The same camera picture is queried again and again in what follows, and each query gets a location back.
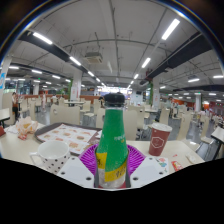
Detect green drink bottle yellow label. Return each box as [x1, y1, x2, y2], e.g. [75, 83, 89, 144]
[94, 92, 131, 190]

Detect dark tray with paper liner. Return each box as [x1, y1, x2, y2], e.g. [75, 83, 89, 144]
[34, 122, 103, 156]

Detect red paper cup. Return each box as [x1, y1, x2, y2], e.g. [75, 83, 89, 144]
[148, 122, 173, 157]

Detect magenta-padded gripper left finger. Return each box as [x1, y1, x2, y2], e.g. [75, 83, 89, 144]
[57, 143, 99, 189]

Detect white polka dot mug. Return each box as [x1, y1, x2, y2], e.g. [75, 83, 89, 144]
[29, 139, 72, 176]

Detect white square side table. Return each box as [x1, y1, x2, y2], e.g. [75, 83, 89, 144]
[0, 107, 11, 128]
[210, 126, 224, 158]

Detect flat round red coaster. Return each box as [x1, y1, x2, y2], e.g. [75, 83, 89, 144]
[113, 181, 130, 190]

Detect person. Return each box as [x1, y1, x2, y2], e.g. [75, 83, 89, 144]
[10, 92, 20, 118]

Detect ceiling air conditioner unit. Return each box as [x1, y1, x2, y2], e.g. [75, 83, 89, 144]
[84, 51, 104, 65]

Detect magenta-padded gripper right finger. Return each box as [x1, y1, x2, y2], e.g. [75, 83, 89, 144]
[125, 143, 170, 189]

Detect printed paper leaflet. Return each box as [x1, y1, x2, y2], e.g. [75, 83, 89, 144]
[151, 155, 172, 175]

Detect clear plastic packet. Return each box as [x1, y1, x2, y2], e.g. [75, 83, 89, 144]
[184, 153, 201, 165]

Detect ceiling strip lights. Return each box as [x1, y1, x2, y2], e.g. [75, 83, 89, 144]
[8, 18, 224, 98]

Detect group of beige chairs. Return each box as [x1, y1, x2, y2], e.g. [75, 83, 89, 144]
[19, 94, 224, 148]

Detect crumpled food wrapper bag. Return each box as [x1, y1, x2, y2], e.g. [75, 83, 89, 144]
[14, 115, 39, 141]

